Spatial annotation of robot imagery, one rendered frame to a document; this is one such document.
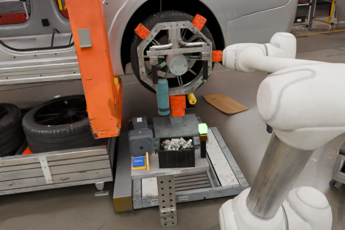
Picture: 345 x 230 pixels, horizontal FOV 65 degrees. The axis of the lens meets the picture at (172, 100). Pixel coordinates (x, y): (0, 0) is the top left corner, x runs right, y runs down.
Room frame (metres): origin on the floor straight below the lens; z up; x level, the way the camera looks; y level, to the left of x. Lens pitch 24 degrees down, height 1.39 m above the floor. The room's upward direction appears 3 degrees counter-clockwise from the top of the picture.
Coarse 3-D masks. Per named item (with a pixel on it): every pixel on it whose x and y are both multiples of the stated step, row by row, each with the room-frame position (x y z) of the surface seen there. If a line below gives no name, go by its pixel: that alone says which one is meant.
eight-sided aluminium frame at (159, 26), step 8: (160, 24) 1.90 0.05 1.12; (168, 24) 1.91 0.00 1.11; (176, 24) 1.92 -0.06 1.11; (184, 24) 1.92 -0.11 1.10; (192, 24) 1.93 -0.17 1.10; (152, 32) 1.90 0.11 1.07; (200, 32) 1.94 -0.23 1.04; (144, 40) 1.89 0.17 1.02; (208, 40) 1.94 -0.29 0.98; (144, 48) 1.89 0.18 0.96; (208, 64) 1.94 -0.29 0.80; (144, 72) 1.89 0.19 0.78; (208, 72) 1.94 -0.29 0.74; (144, 80) 1.89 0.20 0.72; (200, 80) 1.94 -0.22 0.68; (168, 88) 1.96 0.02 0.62; (176, 88) 1.96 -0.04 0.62; (184, 88) 1.94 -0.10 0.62; (192, 88) 1.93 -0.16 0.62
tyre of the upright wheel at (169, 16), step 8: (152, 16) 2.09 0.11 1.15; (160, 16) 1.99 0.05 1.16; (168, 16) 2.00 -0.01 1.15; (176, 16) 2.00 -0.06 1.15; (184, 16) 2.01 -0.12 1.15; (192, 16) 2.03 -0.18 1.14; (144, 24) 2.01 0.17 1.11; (152, 24) 1.98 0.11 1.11; (208, 32) 2.03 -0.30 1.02; (136, 40) 1.97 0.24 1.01; (136, 48) 1.97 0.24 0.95; (136, 56) 1.97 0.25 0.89; (136, 64) 1.97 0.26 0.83; (136, 72) 1.97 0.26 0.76; (152, 88) 1.98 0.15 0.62
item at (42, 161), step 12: (12, 156) 1.49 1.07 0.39; (24, 156) 1.49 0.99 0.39; (36, 156) 1.48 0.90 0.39; (48, 156) 1.48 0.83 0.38; (60, 156) 1.49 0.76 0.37; (72, 156) 1.50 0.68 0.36; (84, 156) 1.50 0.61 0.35; (96, 156) 1.52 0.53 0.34; (108, 156) 1.52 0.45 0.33; (0, 168) 1.44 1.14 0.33; (12, 168) 1.45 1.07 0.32; (24, 168) 1.46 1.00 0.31; (36, 168) 1.47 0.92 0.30; (48, 168) 1.47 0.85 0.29; (60, 168) 1.48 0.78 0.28; (48, 180) 1.46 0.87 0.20
